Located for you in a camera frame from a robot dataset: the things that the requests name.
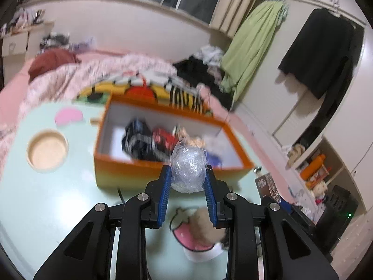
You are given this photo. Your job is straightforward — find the white bedside cabinet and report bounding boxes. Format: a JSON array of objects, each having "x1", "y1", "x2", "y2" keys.
[{"x1": 1, "y1": 20, "x2": 56, "y2": 57}]

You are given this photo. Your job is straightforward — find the mint green desktop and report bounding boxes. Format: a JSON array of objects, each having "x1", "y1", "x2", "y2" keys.
[{"x1": 0, "y1": 102, "x2": 292, "y2": 280}]

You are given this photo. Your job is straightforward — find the pile of black clothes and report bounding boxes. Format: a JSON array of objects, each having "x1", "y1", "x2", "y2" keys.
[{"x1": 173, "y1": 57, "x2": 234, "y2": 108}]

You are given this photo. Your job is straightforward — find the beige hat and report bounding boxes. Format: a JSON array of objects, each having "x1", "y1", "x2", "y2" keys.
[{"x1": 287, "y1": 143, "x2": 306, "y2": 168}]

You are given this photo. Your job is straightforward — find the small blue object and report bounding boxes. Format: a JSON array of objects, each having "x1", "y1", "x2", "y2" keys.
[{"x1": 205, "y1": 149, "x2": 225, "y2": 170}]

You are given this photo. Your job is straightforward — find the pile of white clothes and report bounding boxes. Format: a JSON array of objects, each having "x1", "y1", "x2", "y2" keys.
[{"x1": 194, "y1": 45, "x2": 225, "y2": 70}]

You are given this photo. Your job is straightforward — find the clear plastic wrap ball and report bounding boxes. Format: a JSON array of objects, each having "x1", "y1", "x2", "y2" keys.
[{"x1": 170, "y1": 140, "x2": 208, "y2": 193}]

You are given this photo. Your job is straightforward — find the orange bottle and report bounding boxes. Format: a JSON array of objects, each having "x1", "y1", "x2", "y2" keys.
[{"x1": 300, "y1": 154, "x2": 326, "y2": 180}]

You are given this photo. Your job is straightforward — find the dark red pillow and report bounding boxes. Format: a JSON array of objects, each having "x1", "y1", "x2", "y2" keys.
[{"x1": 28, "y1": 49, "x2": 81, "y2": 78}]

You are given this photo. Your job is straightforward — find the beige curtain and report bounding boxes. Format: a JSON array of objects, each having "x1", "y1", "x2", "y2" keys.
[{"x1": 209, "y1": 0, "x2": 270, "y2": 38}]

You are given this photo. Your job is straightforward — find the brown printed carton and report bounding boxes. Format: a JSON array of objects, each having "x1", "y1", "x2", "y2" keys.
[{"x1": 254, "y1": 173, "x2": 282, "y2": 203}]

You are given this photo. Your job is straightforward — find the pink floral quilt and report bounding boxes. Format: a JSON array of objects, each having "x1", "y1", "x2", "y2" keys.
[{"x1": 0, "y1": 54, "x2": 178, "y2": 164}]

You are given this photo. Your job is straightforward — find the cartoon printed blanket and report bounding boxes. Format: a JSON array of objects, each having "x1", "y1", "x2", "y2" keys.
[{"x1": 76, "y1": 73, "x2": 213, "y2": 116}]

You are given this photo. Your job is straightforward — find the white shelf unit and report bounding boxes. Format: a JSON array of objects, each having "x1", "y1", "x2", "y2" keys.
[{"x1": 294, "y1": 136, "x2": 368, "y2": 219}]

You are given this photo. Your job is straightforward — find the orange cardboard box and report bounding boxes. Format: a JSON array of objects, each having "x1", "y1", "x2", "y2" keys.
[{"x1": 94, "y1": 93, "x2": 255, "y2": 191}]

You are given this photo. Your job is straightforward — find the black white striped clothes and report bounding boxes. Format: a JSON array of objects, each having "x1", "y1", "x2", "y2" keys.
[{"x1": 41, "y1": 33, "x2": 70, "y2": 50}]

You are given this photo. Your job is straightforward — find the green hanging garment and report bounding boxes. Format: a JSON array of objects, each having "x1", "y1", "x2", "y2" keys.
[{"x1": 220, "y1": 0, "x2": 289, "y2": 102}]

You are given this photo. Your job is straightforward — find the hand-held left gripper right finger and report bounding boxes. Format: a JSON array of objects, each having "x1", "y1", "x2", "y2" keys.
[{"x1": 203, "y1": 165, "x2": 340, "y2": 280}]

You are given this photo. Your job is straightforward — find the beige fluffy toy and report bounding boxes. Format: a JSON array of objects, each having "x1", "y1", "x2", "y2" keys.
[{"x1": 189, "y1": 207, "x2": 231, "y2": 251}]

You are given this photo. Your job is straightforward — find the beige doll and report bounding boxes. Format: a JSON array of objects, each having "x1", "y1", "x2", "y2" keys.
[{"x1": 178, "y1": 127, "x2": 207, "y2": 149}]

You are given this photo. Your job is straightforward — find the black hanging garment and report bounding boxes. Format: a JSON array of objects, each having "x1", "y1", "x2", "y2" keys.
[{"x1": 278, "y1": 7, "x2": 365, "y2": 152}]

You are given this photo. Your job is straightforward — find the black device with green light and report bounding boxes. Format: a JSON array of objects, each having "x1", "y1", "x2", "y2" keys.
[{"x1": 316, "y1": 184, "x2": 359, "y2": 253}]

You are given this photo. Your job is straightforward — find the red item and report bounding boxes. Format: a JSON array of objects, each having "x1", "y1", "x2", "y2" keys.
[{"x1": 152, "y1": 127, "x2": 178, "y2": 152}]

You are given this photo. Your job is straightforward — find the pink bed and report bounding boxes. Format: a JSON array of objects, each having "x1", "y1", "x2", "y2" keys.
[{"x1": 0, "y1": 49, "x2": 292, "y2": 207}]

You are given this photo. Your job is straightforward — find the lavender patterned cloth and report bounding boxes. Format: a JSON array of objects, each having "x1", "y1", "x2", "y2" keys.
[{"x1": 71, "y1": 36, "x2": 97, "y2": 51}]

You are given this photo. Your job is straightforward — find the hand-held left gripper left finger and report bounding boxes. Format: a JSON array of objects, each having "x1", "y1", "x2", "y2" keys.
[{"x1": 33, "y1": 165, "x2": 172, "y2": 280}]

